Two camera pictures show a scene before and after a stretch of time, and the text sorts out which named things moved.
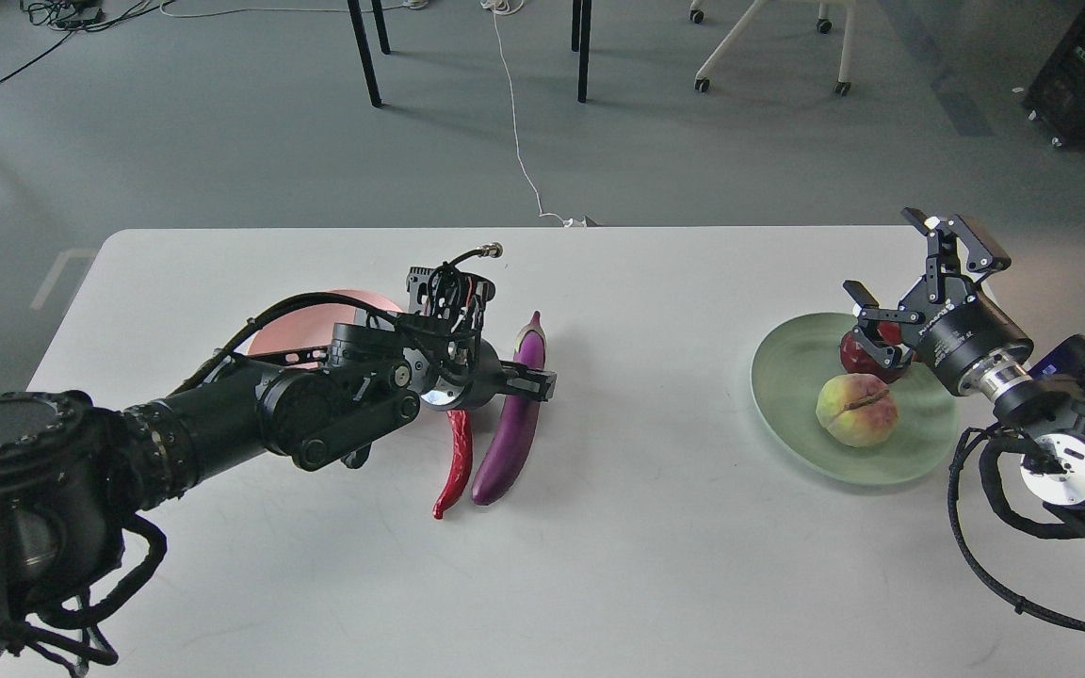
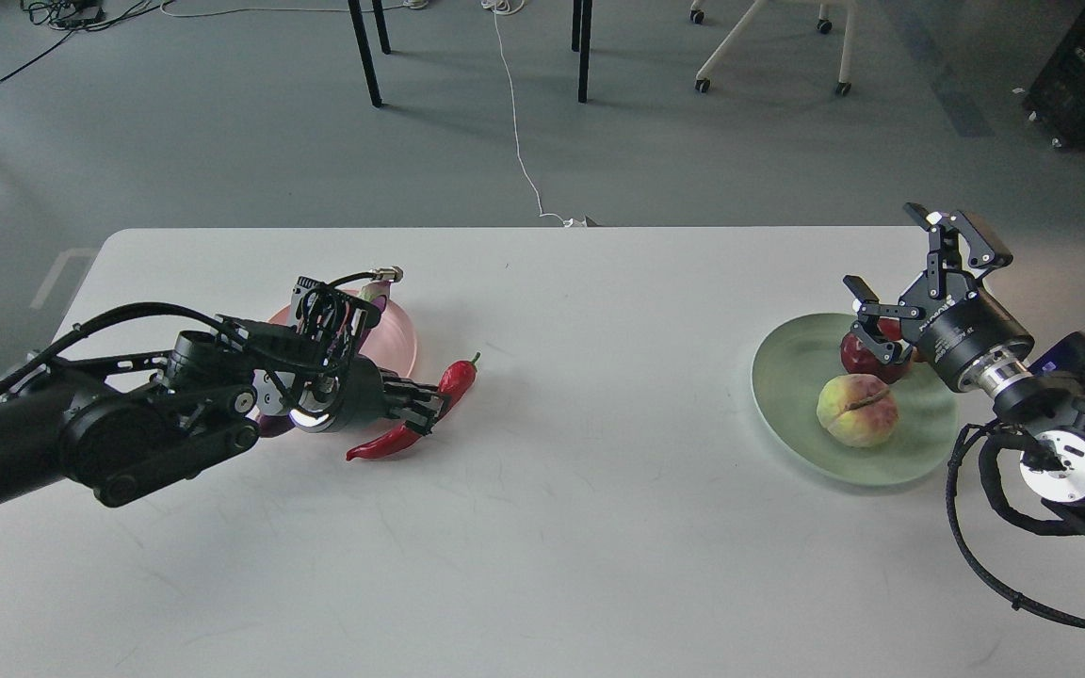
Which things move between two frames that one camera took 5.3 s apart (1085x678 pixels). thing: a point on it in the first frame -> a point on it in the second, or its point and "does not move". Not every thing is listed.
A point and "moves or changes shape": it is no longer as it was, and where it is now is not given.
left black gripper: [471, 373] -> [339, 398]
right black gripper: [961, 336] does not move
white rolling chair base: [824, 25] does not move
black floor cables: [73, 15] does not move
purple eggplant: [521, 424] -> [271, 427]
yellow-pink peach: [857, 410] does not move
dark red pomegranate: [854, 360] does not move
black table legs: [575, 29] does not move
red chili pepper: [461, 421] moves or changes shape
